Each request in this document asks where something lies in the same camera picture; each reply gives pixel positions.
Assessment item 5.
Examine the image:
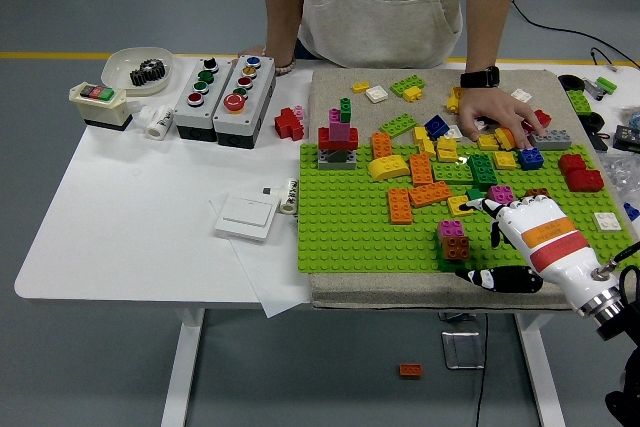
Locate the person's left hand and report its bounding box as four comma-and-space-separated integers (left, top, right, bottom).
457, 88, 549, 150

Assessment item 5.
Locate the person's right hand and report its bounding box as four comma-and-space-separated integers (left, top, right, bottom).
236, 43, 279, 62

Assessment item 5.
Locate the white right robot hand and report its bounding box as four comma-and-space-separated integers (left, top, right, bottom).
454, 194, 620, 310

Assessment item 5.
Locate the dark green long brick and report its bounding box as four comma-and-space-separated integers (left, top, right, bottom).
467, 152, 500, 188

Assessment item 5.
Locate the blue square brick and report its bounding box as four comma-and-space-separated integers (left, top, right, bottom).
518, 146, 545, 172

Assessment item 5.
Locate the grey long brick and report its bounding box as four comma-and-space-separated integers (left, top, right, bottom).
529, 128, 574, 152

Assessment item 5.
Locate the green studded baseplate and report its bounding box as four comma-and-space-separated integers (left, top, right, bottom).
295, 142, 640, 274

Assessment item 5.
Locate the orange small brick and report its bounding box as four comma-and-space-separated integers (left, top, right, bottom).
494, 126, 519, 149

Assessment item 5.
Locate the red rounded brick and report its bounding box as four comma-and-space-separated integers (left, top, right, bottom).
522, 108, 553, 131

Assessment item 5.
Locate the blue brick with circle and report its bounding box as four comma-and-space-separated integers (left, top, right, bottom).
424, 114, 451, 140

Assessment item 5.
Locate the white square brick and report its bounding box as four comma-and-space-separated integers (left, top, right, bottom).
593, 211, 623, 233

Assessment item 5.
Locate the red long brick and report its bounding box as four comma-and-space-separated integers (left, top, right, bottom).
566, 169, 605, 193

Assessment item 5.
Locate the narrow yellow brick stack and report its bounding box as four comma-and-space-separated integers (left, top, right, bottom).
413, 126, 436, 158

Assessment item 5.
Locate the lime long brick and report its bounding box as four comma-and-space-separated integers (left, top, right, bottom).
389, 75, 427, 98
378, 113, 419, 138
432, 161, 475, 186

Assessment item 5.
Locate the red brick cluster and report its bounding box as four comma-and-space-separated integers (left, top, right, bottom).
273, 107, 305, 142

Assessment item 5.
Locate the red square brick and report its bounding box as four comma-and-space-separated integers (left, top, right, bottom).
557, 152, 589, 176

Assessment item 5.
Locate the orange long brick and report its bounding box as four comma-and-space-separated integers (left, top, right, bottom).
407, 180, 454, 209
387, 187, 415, 226
408, 152, 435, 187
370, 131, 396, 161

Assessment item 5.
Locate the red tower brick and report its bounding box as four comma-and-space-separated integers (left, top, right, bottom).
317, 126, 360, 152

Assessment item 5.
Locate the yellow curved brick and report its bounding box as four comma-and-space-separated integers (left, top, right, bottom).
367, 154, 411, 182

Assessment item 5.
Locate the grey tower base brick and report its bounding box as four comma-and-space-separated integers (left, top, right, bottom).
317, 146, 359, 171

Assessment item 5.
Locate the black wrist watch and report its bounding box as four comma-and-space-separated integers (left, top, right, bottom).
458, 65, 501, 90

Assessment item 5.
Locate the grey emergency stop control box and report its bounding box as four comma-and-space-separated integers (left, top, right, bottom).
213, 54, 277, 149

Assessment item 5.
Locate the grey four-button control box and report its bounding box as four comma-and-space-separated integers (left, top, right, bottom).
173, 57, 235, 142

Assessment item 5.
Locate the lime studded plate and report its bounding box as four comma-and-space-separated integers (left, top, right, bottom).
565, 89, 593, 116

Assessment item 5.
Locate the grey clear part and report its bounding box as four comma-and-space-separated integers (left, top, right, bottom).
582, 77, 606, 101

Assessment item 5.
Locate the clear plastic bag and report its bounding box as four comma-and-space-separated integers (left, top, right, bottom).
599, 151, 640, 198

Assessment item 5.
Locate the black gear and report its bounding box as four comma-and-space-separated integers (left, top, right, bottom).
129, 58, 168, 87

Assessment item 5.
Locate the small black part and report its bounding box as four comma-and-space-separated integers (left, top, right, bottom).
587, 127, 611, 153

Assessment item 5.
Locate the white pipe fitting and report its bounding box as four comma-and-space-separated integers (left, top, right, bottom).
130, 102, 175, 140

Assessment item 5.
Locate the person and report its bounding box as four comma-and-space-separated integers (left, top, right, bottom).
236, 0, 549, 150

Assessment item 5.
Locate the white table leg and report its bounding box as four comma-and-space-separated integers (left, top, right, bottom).
160, 307, 206, 427
514, 313, 566, 427

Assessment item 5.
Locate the black electronic device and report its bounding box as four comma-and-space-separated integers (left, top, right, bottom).
613, 124, 640, 153

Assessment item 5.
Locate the metal floor plate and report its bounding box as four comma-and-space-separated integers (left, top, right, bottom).
441, 330, 486, 371

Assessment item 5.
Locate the white bowl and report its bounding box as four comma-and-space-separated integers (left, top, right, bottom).
101, 46, 175, 97

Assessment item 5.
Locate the white labelled tube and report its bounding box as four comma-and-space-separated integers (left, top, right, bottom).
279, 177, 300, 215

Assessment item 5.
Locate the white paper sheet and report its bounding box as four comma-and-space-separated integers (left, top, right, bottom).
208, 191, 312, 319

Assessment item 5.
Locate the black ring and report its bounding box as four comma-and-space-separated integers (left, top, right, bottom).
557, 73, 586, 93

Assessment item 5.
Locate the black floor cable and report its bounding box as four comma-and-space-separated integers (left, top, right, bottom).
510, 0, 640, 70

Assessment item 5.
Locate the cream red-green switch box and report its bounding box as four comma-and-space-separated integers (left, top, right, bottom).
68, 81, 134, 132

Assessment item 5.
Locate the white wall switch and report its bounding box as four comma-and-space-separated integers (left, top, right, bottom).
214, 194, 281, 244

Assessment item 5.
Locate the black hanging cable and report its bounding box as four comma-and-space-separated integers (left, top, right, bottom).
473, 314, 490, 427

